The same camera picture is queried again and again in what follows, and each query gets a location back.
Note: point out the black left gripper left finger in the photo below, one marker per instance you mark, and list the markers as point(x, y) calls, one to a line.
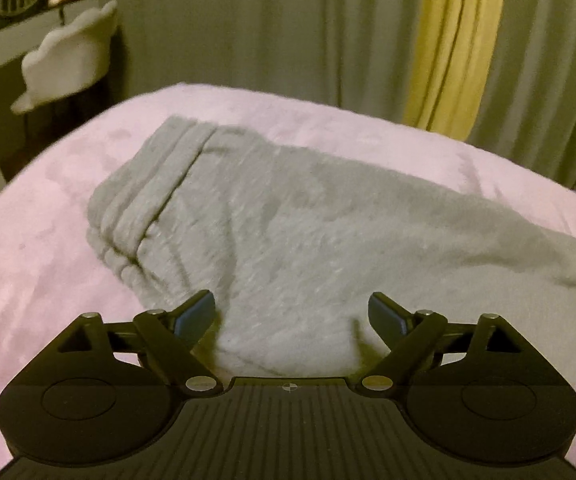
point(100, 391)

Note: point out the white cloud-shaped chair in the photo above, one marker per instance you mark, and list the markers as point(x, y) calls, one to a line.
point(69, 60)

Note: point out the grey-green curtain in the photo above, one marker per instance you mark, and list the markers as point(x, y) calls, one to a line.
point(358, 55)

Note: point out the pink bed blanket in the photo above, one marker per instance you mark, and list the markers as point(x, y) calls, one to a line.
point(49, 274)

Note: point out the grey sweatpants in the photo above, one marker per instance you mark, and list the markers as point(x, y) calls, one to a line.
point(292, 242)

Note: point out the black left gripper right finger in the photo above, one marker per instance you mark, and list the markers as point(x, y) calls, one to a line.
point(478, 392)

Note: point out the yellow curtain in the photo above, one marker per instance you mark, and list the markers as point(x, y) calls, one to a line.
point(455, 43)

